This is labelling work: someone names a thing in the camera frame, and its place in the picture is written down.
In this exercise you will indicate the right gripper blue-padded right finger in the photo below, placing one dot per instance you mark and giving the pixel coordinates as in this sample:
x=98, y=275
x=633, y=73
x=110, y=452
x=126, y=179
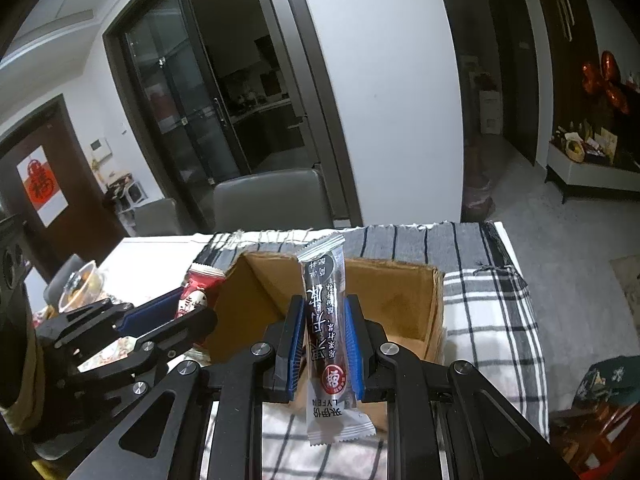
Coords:
x=443, y=421

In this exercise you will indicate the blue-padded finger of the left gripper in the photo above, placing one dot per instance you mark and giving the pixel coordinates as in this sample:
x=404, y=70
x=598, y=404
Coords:
x=97, y=325
x=151, y=354

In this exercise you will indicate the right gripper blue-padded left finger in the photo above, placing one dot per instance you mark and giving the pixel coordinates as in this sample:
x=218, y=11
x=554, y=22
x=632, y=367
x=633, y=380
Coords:
x=205, y=422

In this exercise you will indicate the red white snack packet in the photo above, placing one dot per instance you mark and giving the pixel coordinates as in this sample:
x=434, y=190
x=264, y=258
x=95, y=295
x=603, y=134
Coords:
x=201, y=288

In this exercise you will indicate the grey white snack bar packet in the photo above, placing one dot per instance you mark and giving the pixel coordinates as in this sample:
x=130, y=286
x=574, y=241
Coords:
x=332, y=413

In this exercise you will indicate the clear fruit bowl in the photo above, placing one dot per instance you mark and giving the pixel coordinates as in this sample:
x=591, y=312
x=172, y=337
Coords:
x=82, y=288

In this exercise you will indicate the black white plaid tablecloth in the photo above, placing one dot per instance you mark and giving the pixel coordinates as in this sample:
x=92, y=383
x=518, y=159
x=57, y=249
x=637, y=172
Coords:
x=489, y=321

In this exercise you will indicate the grey chair left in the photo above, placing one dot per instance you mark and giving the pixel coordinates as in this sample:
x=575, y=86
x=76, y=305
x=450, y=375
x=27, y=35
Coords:
x=158, y=218

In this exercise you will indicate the white shoe rack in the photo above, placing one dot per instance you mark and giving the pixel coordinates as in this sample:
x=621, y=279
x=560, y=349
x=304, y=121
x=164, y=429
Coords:
x=124, y=194

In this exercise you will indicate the brown cardboard box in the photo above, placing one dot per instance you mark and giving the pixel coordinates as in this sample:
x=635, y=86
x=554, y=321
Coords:
x=406, y=299

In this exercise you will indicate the red gift bag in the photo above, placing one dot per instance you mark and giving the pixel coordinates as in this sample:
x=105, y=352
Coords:
x=598, y=436

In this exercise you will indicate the red fu door poster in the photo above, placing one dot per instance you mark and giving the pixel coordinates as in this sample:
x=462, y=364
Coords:
x=41, y=186

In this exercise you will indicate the grey chair near box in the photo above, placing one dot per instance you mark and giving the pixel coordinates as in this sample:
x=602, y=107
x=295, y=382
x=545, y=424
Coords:
x=274, y=200

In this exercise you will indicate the dark glass sliding door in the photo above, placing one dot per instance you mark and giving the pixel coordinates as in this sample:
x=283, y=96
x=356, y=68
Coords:
x=225, y=92

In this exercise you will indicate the white low tv cabinet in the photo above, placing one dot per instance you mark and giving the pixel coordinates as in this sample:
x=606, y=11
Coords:
x=583, y=180

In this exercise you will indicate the red foil balloon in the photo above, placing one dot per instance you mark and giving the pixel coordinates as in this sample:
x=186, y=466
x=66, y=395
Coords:
x=605, y=77

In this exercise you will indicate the wall intercom panel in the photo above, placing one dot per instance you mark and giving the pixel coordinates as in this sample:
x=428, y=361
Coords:
x=100, y=150

